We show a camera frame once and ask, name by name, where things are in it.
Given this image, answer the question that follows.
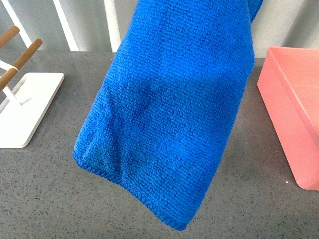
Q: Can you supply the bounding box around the blue microfiber cloth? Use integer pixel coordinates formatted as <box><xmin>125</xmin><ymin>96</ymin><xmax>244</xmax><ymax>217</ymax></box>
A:
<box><xmin>73</xmin><ymin>0</ymin><xmax>262</xmax><ymax>231</ymax></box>

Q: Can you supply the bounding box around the pink plastic bin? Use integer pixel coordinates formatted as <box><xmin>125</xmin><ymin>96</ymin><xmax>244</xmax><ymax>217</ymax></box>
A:
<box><xmin>257</xmin><ymin>46</ymin><xmax>319</xmax><ymax>191</ymax></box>

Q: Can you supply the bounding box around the white towel rack with wooden bars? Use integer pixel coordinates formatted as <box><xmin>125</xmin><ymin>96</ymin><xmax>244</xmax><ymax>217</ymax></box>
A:
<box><xmin>0</xmin><ymin>39</ymin><xmax>64</xmax><ymax>149</ymax></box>

